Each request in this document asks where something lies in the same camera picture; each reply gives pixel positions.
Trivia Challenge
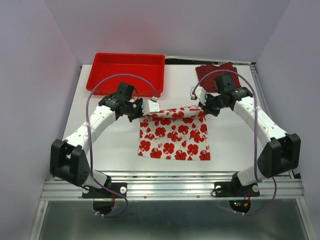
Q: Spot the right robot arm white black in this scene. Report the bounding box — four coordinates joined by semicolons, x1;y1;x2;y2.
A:
190;70;301;195

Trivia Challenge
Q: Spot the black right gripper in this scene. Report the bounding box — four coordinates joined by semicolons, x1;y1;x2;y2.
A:
198;92;228;117

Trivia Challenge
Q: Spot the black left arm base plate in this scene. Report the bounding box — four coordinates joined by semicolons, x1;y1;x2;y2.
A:
81;182;128;199

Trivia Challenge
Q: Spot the dark red polka-dot skirt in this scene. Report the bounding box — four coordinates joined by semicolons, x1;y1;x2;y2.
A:
195;62;241;93

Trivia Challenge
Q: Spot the red plastic bin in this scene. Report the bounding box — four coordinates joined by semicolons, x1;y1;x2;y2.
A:
86;52;165;98

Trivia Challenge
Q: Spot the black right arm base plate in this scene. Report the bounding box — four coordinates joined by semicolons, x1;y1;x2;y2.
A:
210;181;261;199

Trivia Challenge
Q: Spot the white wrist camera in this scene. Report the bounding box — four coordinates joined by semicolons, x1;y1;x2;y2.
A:
190;86;207;105
141;97;160;116

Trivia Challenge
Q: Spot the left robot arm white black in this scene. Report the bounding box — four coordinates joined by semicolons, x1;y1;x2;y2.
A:
49;82;143;197

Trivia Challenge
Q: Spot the aluminium frame rail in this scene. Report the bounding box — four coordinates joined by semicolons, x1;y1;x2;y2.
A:
40;171;305;201

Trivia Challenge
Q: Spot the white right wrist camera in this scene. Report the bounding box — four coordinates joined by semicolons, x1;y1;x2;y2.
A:
190;86;207;105

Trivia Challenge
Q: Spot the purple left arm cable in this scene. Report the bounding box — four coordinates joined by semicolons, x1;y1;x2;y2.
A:
85;74;158;218

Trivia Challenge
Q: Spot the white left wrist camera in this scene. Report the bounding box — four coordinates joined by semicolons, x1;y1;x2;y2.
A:
141;97;160;116

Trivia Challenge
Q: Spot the white red floral skirt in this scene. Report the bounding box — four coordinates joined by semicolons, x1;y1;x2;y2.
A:
138;105;211;161

